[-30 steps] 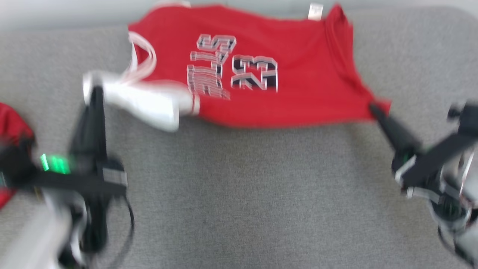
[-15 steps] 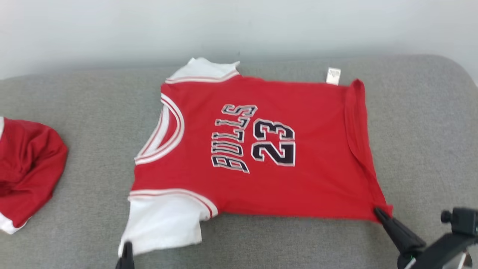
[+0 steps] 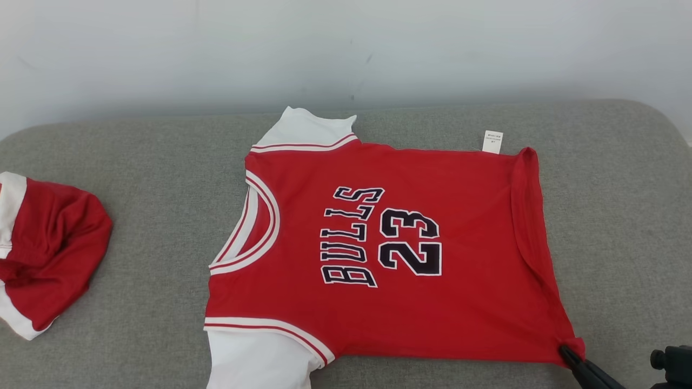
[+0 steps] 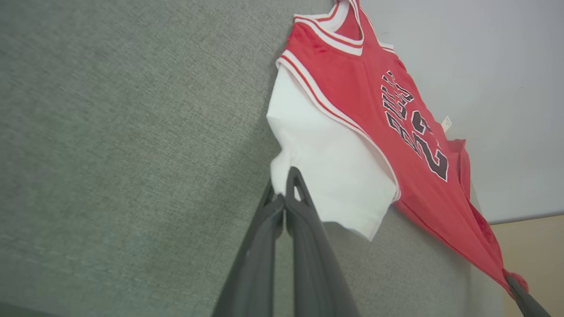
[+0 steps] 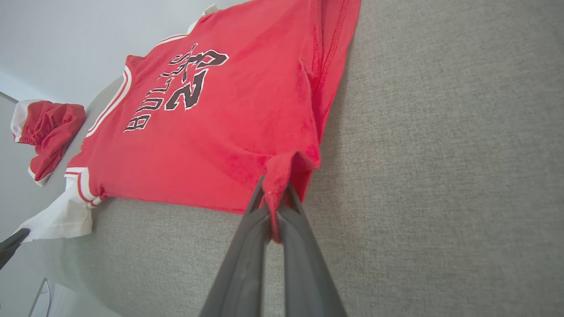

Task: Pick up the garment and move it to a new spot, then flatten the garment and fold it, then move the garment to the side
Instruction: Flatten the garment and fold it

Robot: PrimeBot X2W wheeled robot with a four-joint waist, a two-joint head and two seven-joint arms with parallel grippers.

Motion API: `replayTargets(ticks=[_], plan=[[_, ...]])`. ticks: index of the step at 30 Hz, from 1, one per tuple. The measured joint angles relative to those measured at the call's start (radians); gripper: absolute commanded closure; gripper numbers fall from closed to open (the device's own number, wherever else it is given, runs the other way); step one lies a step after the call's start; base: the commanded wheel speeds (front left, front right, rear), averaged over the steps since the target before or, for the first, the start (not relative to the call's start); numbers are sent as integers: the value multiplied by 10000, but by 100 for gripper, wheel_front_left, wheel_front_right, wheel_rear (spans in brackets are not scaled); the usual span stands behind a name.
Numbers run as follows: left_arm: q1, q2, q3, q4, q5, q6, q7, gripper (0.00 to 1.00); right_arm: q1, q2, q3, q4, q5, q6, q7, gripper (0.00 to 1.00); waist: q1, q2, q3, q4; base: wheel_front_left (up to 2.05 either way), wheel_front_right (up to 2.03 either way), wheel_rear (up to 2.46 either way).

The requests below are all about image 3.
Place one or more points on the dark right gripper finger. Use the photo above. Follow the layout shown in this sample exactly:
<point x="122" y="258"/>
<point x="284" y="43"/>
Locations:
<point x="586" y="375"/>

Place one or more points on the red Bulls 23 jersey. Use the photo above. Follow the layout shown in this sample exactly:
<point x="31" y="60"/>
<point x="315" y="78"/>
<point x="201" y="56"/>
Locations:
<point x="432" y="178"/>

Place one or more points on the red shorts white trim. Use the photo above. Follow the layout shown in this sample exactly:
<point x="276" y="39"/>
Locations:
<point x="54" y="248"/>

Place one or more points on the grey fabric sofa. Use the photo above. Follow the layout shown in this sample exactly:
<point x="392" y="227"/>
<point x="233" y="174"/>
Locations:
<point x="135" y="162"/>

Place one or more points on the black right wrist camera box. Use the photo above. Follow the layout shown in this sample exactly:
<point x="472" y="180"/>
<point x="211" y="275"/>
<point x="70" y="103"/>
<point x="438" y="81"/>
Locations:
<point x="676" y="364"/>

